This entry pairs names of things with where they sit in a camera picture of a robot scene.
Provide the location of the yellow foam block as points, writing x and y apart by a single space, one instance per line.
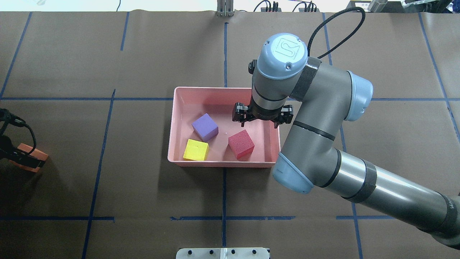
196 150

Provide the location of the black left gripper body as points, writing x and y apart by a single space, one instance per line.
10 150

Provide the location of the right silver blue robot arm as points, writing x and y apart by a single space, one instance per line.
290 87

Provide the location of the pink plastic bin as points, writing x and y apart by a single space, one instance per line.
190 103

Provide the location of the white metal base plate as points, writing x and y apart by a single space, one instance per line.
224 253

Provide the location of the red foam block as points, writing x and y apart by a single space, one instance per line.
241 144

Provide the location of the aluminium frame post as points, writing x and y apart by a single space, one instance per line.
225 8

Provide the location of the black orange power strip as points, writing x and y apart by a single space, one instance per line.
267 6
305 7

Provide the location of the purple foam block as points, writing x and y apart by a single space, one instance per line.
205 127

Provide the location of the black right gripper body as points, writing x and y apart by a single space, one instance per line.
240 112

